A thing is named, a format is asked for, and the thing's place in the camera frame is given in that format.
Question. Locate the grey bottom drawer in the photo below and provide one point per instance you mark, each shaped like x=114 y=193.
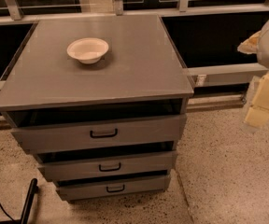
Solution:
x=114 y=187

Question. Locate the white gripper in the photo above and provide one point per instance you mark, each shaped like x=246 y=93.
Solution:
x=258 y=112

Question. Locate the white bowl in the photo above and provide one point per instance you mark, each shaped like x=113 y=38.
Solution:
x=88 y=50

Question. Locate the grey top drawer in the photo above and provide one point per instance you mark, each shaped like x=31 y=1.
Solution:
x=110 y=133

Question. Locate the grey drawer cabinet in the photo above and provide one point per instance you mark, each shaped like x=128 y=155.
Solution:
x=140 y=76

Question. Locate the black pole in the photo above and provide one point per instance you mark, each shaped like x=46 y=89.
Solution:
x=33 y=188

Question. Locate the grey drawer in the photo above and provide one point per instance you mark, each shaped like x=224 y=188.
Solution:
x=114 y=187
x=110 y=133
x=116 y=165

